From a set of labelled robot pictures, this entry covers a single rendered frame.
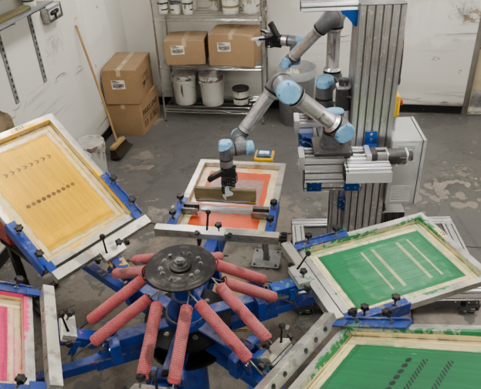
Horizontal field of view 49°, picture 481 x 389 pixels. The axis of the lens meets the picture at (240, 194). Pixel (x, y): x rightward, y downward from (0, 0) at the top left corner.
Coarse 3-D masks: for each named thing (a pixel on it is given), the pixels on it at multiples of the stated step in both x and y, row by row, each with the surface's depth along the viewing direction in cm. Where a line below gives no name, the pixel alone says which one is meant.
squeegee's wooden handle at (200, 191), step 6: (198, 186) 305; (204, 186) 305; (198, 192) 305; (204, 192) 304; (210, 192) 303; (216, 192) 303; (234, 192) 300; (240, 192) 300; (246, 192) 299; (252, 192) 298; (198, 198) 307; (216, 198) 305; (222, 198) 304; (228, 198) 304; (234, 198) 303; (240, 198) 302; (246, 198) 301; (252, 198) 301
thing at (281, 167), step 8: (208, 160) 361; (216, 160) 360; (200, 168) 352; (248, 168) 356; (256, 168) 355; (264, 168) 354; (272, 168) 352; (280, 168) 347; (200, 176) 349; (280, 176) 339; (192, 184) 335; (280, 184) 331; (192, 192) 332; (280, 192) 327; (176, 224) 301
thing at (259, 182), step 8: (240, 176) 348; (248, 176) 348; (256, 176) 347; (264, 176) 347; (240, 184) 339; (248, 184) 339; (256, 184) 338; (264, 184) 338; (256, 192) 331; (264, 192) 331; (256, 200) 324; (264, 200) 323; (232, 216) 311; (240, 216) 310; (248, 216) 310; (224, 224) 305; (232, 224) 304; (240, 224) 304; (248, 224) 304; (256, 224) 303
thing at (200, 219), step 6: (216, 180) 345; (210, 186) 339; (216, 186) 339; (204, 204) 323; (210, 204) 322; (216, 204) 322; (222, 204) 322; (228, 204) 322; (192, 216) 312; (198, 216) 312; (204, 216) 312; (210, 216) 312; (216, 216) 311; (222, 216) 311; (192, 222) 307; (198, 222) 307; (204, 222) 307; (210, 222) 306; (222, 222) 306
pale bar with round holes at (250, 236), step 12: (156, 228) 290; (168, 228) 289; (180, 228) 288; (192, 228) 288; (228, 228) 286; (228, 240) 285; (240, 240) 283; (252, 240) 283; (264, 240) 282; (276, 240) 279
